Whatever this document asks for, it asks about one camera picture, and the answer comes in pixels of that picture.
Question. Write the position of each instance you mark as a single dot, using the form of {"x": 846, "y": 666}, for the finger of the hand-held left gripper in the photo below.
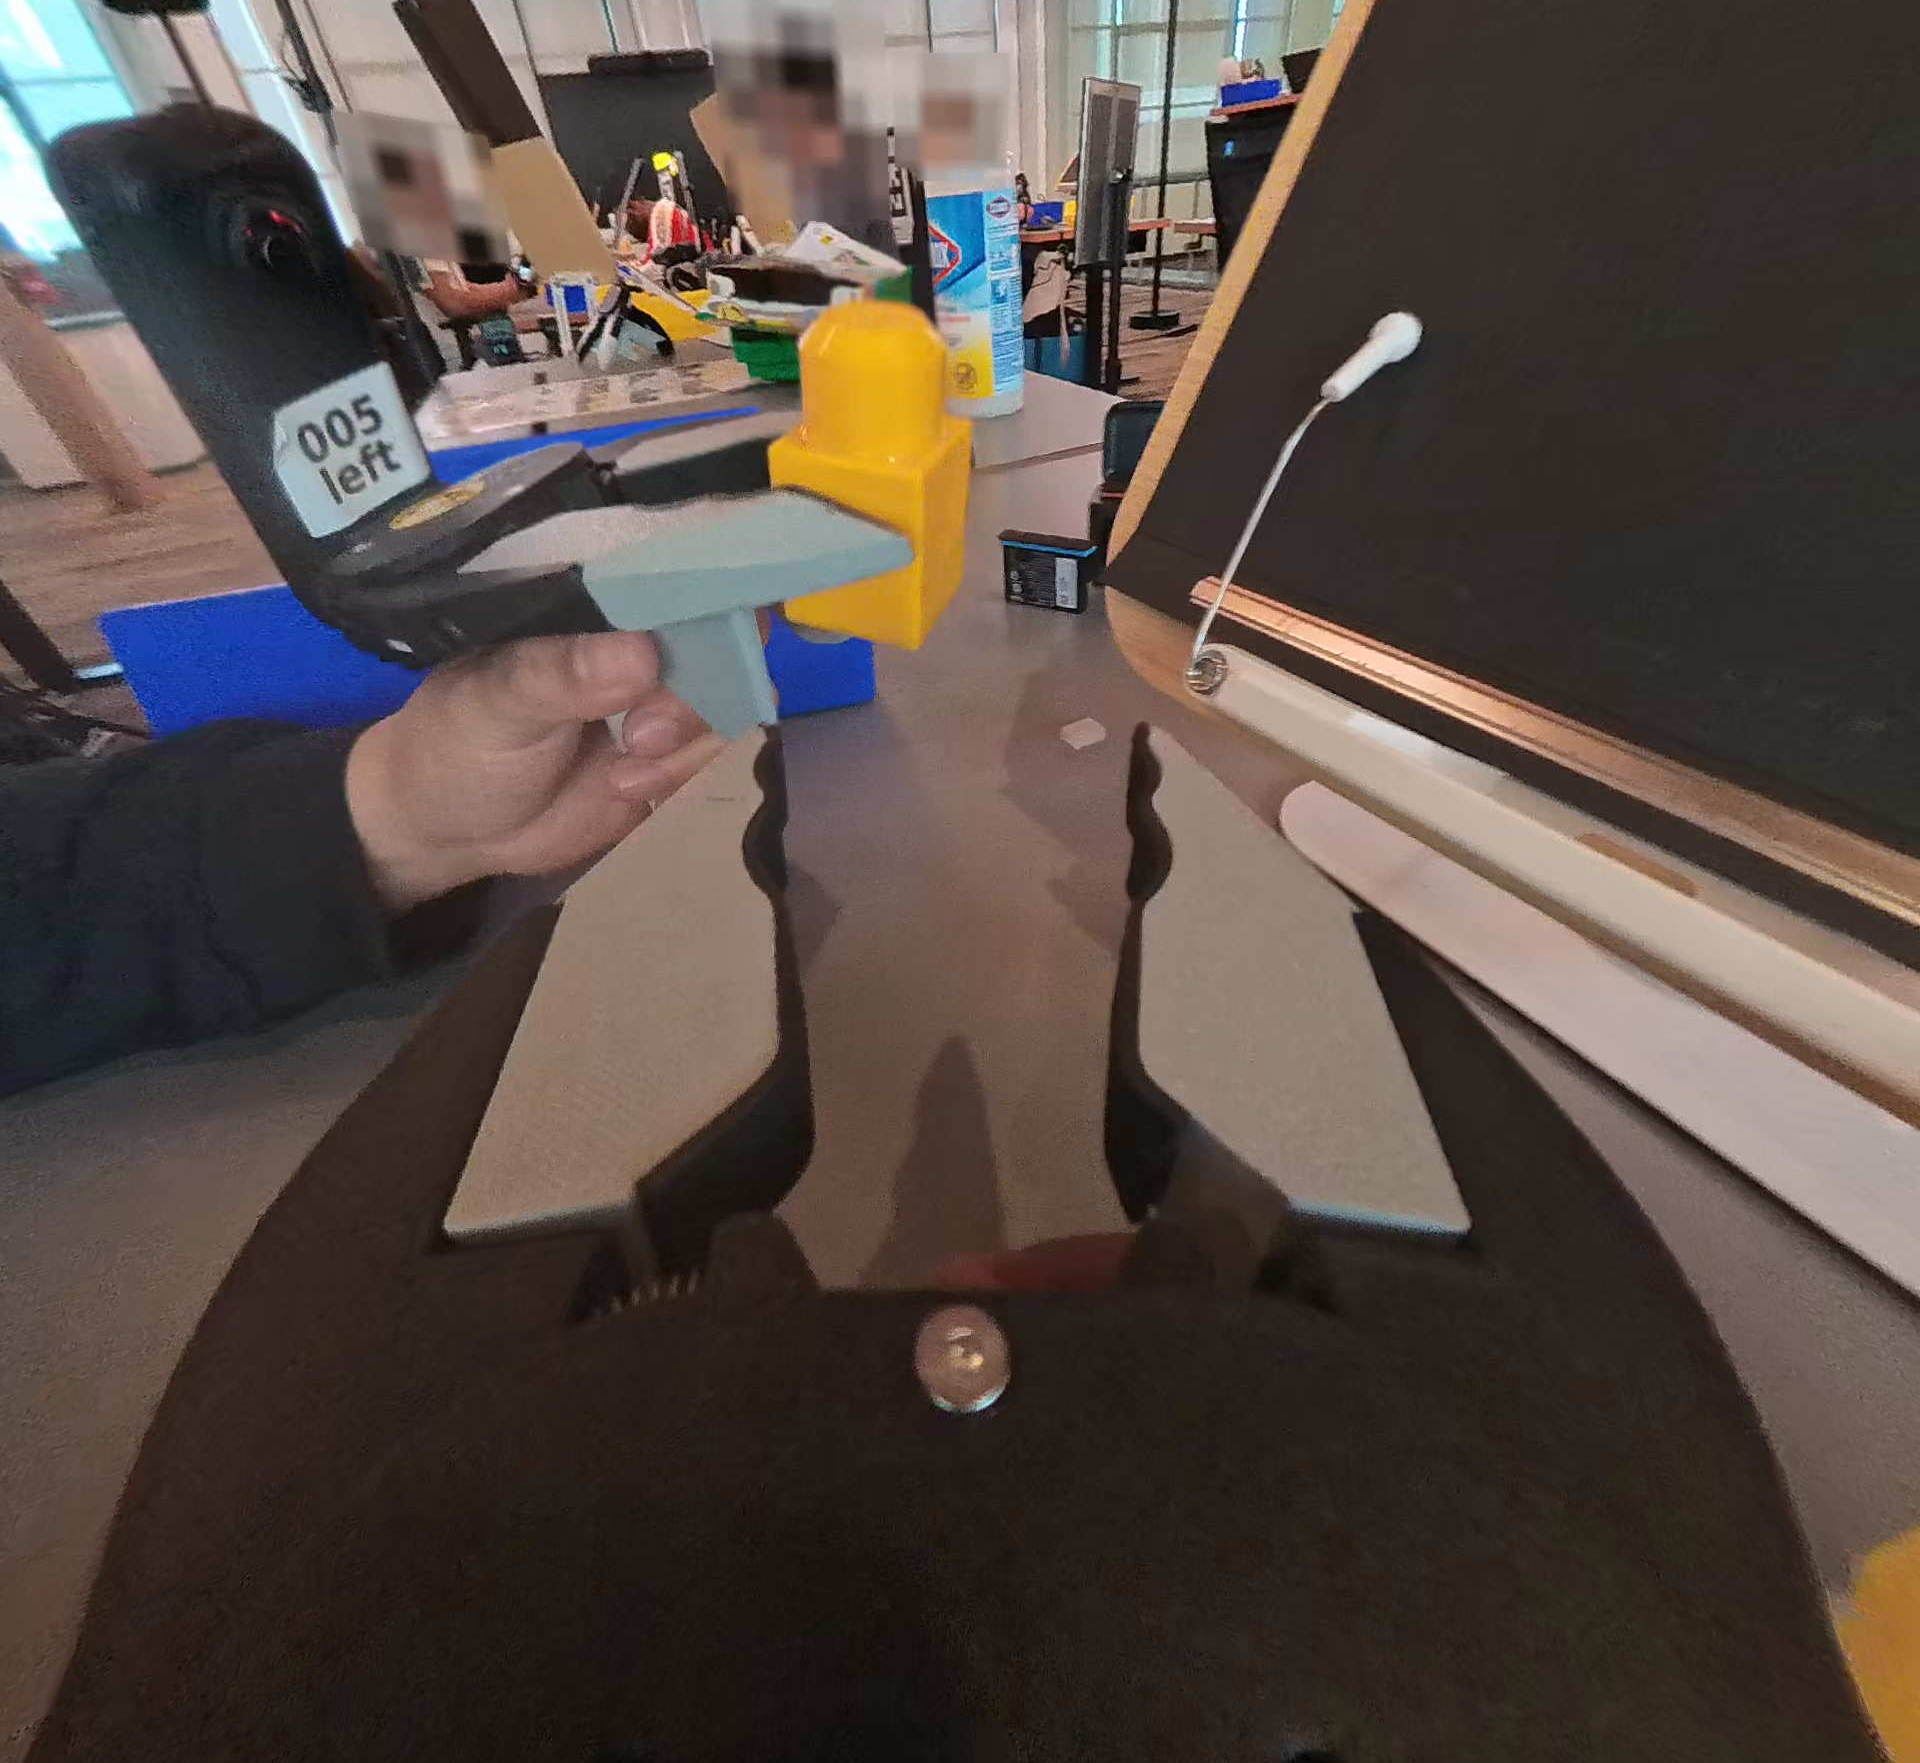
{"x": 704, "y": 458}
{"x": 750, "y": 549}

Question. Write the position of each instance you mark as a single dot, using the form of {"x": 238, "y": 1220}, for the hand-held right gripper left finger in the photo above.
{"x": 629, "y": 1043}

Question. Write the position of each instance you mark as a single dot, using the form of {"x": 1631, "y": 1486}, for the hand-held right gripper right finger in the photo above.
{"x": 1276, "y": 1028}

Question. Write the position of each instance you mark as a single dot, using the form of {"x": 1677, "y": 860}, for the yellow plastic block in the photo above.
{"x": 877, "y": 399}

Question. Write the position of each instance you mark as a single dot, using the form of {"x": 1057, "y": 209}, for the blue plastic bin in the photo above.
{"x": 225, "y": 663}

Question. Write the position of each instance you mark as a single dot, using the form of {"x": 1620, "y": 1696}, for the yellow plastic bin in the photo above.
{"x": 1890, "y": 1643}

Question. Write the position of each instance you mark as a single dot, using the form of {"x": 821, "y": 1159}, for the green flat object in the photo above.
{"x": 772, "y": 358}

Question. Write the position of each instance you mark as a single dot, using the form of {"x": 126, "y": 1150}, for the person's left hand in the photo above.
{"x": 496, "y": 758}

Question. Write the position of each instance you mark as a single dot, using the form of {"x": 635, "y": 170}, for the printed paper sheet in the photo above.
{"x": 601, "y": 396}

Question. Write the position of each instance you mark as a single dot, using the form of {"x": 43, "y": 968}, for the black floor lamp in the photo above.
{"x": 157, "y": 0}
{"x": 1174, "y": 144}

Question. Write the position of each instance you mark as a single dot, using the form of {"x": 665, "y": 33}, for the disinfecting wipes canister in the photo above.
{"x": 976, "y": 308}

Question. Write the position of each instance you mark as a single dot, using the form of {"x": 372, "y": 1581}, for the small white plastic piece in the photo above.
{"x": 1081, "y": 735}

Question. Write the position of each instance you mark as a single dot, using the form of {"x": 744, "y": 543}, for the black battery charger case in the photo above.
{"x": 1131, "y": 458}

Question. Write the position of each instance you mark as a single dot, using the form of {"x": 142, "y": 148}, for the black wooden book stand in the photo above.
{"x": 1574, "y": 295}

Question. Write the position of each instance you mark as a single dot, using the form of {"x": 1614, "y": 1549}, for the black camera battery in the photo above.
{"x": 1048, "y": 573}

